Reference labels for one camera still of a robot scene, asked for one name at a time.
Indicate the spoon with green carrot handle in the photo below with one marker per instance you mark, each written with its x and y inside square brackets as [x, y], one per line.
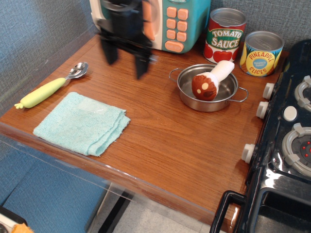
[42, 93]

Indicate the white stove knob middle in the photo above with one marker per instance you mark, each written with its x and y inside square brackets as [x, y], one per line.
[262, 108]

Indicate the orange plush toy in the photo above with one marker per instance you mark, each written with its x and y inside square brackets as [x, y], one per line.
[21, 228]

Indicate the teal toy microwave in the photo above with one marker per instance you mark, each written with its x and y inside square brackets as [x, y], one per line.
[172, 25]

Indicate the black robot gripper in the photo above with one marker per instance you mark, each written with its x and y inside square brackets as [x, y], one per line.
[122, 27]

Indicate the tomato sauce can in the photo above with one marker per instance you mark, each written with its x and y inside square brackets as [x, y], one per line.
[225, 30]

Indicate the white stove knob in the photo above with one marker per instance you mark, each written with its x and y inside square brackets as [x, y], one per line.
[247, 152]
[268, 90]
[262, 108]

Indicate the white stove knob upper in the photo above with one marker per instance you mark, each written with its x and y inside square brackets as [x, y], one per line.
[268, 90]

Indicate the folded light blue cloth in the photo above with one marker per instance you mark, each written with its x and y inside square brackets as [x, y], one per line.
[83, 125]

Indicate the small stainless steel pot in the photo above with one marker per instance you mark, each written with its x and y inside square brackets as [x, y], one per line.
[229, 89]

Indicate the pineapple slices can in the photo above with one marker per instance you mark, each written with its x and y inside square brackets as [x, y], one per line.
[261, 53]

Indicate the brown white plush mushroom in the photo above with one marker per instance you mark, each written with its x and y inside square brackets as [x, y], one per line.
[205, 86]

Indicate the black toy stove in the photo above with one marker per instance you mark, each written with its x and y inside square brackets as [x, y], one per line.
[278, 184]

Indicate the white stove knob lower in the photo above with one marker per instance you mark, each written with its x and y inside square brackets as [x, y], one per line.
[247, 152]

